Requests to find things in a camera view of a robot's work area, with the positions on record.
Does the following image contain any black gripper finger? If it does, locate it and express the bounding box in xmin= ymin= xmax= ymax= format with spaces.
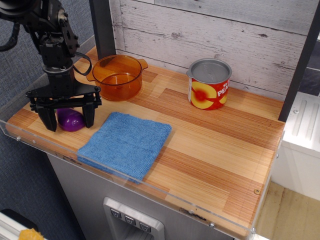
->
xmin=37 ymin=107 xmax=57 ymax=132
xmin=82 ymin=103 xmax=95 ymax=128

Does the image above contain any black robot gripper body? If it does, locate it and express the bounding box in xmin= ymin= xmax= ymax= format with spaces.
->
xmin=25 ymin=69 xmax=102 ymax=110

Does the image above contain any purple toy eggplant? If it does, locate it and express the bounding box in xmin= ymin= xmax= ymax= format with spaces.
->
xmin=56 ymin=108 xmax=86 ymax=132

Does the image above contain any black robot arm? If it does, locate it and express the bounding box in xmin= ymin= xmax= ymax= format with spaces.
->
xmin=0 ymin=0 xmax=102 ymax=132

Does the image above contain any blue folded cloth napkin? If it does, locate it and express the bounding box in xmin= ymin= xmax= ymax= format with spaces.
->
xmin=77 ymin=112 xmax=172 ymax=184

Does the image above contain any clear acrylic table guard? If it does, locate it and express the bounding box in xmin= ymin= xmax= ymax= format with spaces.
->
xmin=0 ymin=34 xmax=286 ymax=236

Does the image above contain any amber glass pot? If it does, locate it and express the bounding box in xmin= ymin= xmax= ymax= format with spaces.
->
xmin=86 ymin=55 xmax=149 ymax=102

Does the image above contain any silver toy fridge cabinet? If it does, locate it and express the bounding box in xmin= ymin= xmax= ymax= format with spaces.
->
xmin=48 ymin=155 xmax=232 ymax=240

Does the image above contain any black yellow object corner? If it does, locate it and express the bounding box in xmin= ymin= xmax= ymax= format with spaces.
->
xmin=0 ymin=209 xmax=45 ymax=240

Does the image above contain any red peach can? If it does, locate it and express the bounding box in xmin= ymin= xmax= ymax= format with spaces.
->
xmin=186 ymin=58 xmax=232 ymax=111

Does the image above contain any white ribbed side unit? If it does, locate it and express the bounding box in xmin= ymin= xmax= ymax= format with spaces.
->
xmin=271 ymin=92 xmax=320 ymax=200

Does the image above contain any dark left frame post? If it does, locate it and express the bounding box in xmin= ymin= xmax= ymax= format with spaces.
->
xmin=89 ymin=0 xmax=116 ymax=60

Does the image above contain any dark frame post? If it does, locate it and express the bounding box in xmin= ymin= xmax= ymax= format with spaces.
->
xmin=89 ymin=0 xmax=116 ymax=60
xmin=278 ymin=1 xmax=320 ymax=122

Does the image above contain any dark right frame post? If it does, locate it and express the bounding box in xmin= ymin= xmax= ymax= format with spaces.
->
xmin=278 ymin=1 xmax=320 ymax=122

